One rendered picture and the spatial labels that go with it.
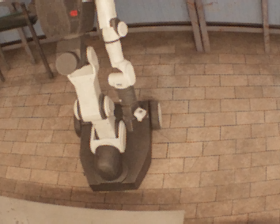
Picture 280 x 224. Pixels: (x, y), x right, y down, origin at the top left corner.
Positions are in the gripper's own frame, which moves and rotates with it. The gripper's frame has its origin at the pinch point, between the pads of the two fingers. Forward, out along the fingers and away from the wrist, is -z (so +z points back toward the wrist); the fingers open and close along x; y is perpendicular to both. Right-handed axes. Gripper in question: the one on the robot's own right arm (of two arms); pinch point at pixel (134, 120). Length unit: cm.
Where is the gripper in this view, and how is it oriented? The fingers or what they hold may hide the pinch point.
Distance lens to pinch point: 225.6
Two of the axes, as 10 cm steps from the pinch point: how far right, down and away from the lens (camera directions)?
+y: -8.6, 0.0, 5.2
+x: 4.5, -4.8, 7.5
